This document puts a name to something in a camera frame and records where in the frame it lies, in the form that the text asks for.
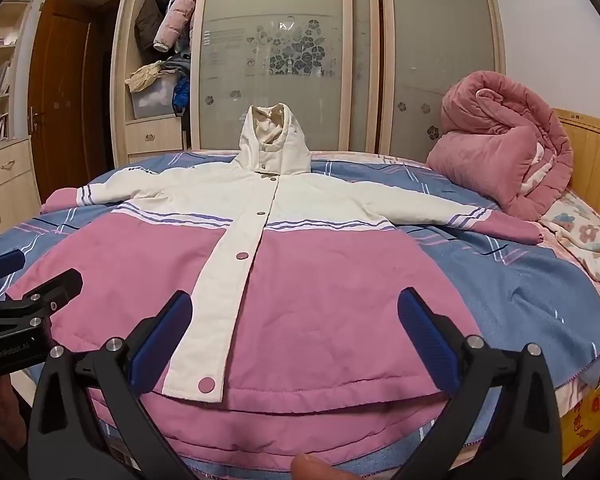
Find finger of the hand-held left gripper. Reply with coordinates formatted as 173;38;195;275
7;267;84;321
0;249;27;286

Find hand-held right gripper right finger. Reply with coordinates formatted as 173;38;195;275
397;287;565;480

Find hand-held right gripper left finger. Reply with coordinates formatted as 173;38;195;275
27;290;195;480

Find pink and white hooded jacket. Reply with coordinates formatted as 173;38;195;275
5;104;543;468

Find person's left forearm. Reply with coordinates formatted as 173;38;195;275
0;372;33;480

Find grey clothes pile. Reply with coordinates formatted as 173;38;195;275
162;52;191;78

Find person's right hand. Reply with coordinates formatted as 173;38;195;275
290;454;348;480

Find beige cabinet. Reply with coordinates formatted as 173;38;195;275
0;140;43;241

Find blue striped bed sheet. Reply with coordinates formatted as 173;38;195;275
0;150;600;480

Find beige wardrobe drawer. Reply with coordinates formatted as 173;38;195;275
125;119;185;153
127;152;183;167

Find brown wooden door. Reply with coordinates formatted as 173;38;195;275
30;0;106;201

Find yellow cardboard box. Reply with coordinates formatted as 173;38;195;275
562;360;600;480

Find cream floral blanket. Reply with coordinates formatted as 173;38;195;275
522;187;600;283

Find pink rolled quilt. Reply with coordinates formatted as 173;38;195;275
426;71;575;222

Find translucent plastic storage box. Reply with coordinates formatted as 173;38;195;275
131;77;178;120

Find beige crumpled cloth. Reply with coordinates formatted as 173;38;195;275
125;60;168;93

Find blue cloth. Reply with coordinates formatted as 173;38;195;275
172;75;191;113

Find beige bookshelf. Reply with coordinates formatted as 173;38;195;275
0;0;33;156

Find wooden headboard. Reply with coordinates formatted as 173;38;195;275
552;107;600;221

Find beige wooden wardrobe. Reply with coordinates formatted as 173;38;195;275
109;0;508;171

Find dark brown coat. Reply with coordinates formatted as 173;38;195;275
134;0;175;53

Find pink puffer jacket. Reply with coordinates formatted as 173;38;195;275
153;0;201;53

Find frosted sliding door small flowers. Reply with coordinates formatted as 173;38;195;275
380;0;505;166

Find frosted sliding door flower cluster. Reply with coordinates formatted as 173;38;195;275
190;0;381;153

